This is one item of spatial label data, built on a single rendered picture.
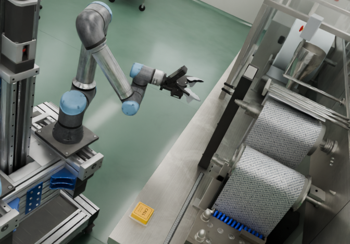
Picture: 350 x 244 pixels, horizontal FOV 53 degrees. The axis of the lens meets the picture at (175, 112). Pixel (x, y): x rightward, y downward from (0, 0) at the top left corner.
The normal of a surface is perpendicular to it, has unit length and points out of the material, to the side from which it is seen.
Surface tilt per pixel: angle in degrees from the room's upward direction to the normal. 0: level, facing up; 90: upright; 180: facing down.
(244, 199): 90
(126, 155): 0
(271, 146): 92
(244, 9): 90
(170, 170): 0
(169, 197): 0
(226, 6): 90
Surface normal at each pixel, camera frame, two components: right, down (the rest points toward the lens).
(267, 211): -0.37, 0.46
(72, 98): 0.28, -0.69
